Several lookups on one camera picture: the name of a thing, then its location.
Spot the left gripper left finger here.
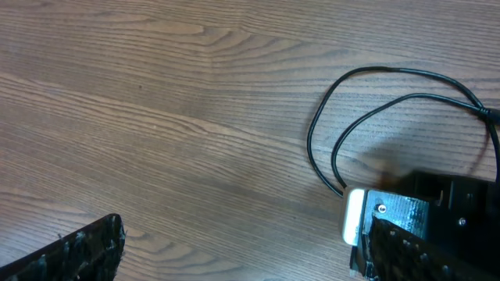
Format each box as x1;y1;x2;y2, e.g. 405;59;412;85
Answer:
1;213;126;281

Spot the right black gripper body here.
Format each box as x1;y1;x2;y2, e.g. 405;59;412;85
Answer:
359;171;499;273

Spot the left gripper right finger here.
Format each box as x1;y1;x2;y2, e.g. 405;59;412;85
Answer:
368;218;499;281

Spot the thin black cable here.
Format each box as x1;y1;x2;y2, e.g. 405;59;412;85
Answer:
306;66;500;198

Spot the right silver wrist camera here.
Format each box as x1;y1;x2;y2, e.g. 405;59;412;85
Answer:
340;188;366;246

